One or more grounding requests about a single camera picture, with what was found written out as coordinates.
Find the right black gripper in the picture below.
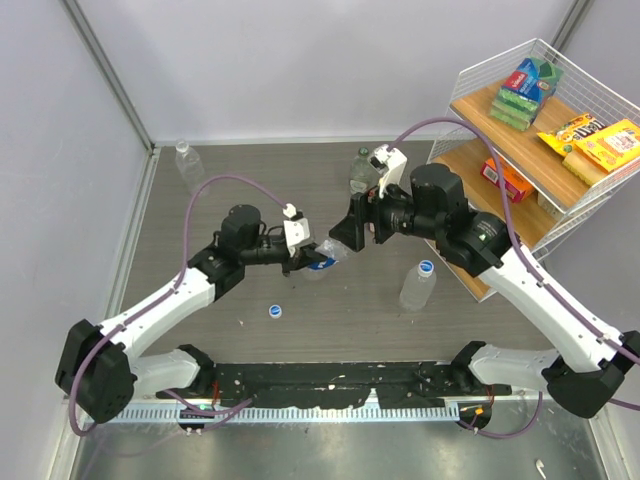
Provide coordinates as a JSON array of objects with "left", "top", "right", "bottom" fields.
[{"left": 330, "top": 171, "right": 444, "bottom": 252}]

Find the blue label water bottle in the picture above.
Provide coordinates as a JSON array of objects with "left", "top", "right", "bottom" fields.
[{"left": 302, "top": 238, "right": 352, "bottom": 281}]

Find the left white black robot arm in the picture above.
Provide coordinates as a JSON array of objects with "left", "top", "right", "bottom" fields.
[{"left": 54, "top": 205, "right": 323, "bottom": 424}]

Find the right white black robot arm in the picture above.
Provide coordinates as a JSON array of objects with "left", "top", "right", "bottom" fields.
[{"left": 329, "top": 163, "right": 639, "bottom": 419}]

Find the green cap glass bottle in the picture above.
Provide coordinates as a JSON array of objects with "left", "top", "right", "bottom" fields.
[{"left": 349, "top": 147, "right": 379, "bottom": 195}]

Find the blue white bottle cap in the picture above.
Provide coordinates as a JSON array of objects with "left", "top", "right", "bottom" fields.
[{"left": 268, "top": 305, "right": 283, "bottom": 319}]

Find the clear bottle blue cap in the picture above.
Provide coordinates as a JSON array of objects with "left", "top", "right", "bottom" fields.
[{"left": 399, "top": 260, "right": 437, "bottom": 311}]

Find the clear empty plastic bottle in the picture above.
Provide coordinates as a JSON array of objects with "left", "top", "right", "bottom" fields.
[{"left": 175, "top": 139, "right": 205, "bottom": 195}]

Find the orange red box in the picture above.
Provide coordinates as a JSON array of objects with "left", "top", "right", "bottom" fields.
[{"left": 480, "top": 157, "right": 535, "bottom": 203}]

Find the yellow candy bag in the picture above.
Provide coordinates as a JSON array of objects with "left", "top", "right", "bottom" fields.
[{"left": 537, "top": 113, "right": 607, "bottom": 157}]

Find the green sponge pack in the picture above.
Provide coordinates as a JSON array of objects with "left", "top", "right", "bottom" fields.
[{"left": 489, "top": 57, "right": 564, "bottom": 131}]

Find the yellow sponge pack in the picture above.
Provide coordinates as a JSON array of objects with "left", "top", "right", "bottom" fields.
[{"left": 562, "top": 119, "right": 639, "bottom": 186}]

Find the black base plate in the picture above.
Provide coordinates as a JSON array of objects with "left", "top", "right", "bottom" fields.
[{"left": 173, "top": 361, "right": 512, "bottom": 410}]

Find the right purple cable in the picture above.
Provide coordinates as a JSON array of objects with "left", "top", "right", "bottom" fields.
[{"left": 389, "top": 117, "right": 640, "bottom": 439}]

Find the white slotted cable duct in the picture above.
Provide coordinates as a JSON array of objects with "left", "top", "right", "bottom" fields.
[{"left": 113, "top": 401, "right": 460, "bottom": 425}]

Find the white wire shelf rack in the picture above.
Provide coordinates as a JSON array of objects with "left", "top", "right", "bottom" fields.
[{"left": 424, "top": 38, "right": 640, "bottom": 303}]

